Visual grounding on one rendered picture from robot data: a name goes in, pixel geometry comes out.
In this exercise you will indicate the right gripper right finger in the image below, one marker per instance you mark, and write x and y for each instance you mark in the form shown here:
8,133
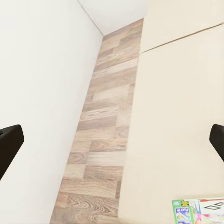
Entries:
216,138

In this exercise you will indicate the board game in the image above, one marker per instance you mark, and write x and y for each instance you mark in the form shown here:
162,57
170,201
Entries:
199,211

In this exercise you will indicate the bed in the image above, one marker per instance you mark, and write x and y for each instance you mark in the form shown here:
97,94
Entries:
178,96

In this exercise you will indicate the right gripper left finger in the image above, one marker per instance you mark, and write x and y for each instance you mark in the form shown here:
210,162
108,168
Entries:
11,140

